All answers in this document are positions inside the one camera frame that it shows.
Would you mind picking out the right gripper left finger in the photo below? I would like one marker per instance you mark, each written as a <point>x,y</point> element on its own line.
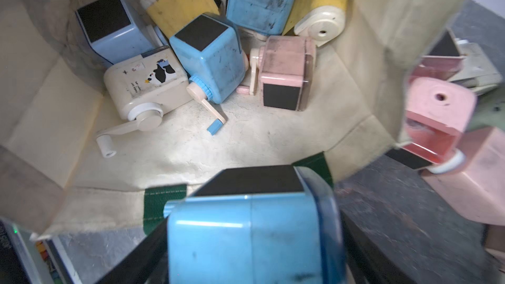
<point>147,263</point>

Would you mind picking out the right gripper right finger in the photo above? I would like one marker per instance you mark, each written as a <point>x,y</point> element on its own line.
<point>367,262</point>

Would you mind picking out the pink pencil sharpener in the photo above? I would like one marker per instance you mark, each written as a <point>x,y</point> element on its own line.
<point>472,183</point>
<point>443,62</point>
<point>282,69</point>
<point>437,115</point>

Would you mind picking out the cream tote bag green handles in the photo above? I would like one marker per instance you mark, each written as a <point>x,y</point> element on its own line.
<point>54,179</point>

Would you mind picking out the beige pencil sharpener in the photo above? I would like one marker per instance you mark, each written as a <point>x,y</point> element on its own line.
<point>143,89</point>
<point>478,73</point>

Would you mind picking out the pale blue pencil sharpener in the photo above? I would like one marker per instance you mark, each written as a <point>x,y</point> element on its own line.
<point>115,31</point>

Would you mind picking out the yellow pencil sharpener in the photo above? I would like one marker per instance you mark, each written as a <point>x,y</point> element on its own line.
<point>320,20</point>
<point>179,0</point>

